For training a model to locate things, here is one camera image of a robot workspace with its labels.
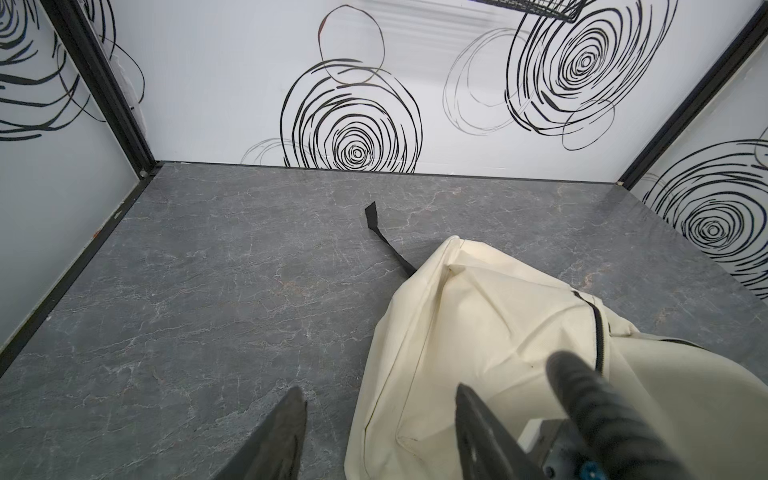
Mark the black wire basket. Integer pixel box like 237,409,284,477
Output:
473,0,588,23

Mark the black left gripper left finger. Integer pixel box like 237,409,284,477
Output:
213,387,307,479

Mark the cream canvas backpack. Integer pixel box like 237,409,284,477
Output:
344,236,767,479

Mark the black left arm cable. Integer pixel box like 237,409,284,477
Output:
545,350,697,480

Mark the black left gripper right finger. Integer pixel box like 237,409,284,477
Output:
455,384,545,479

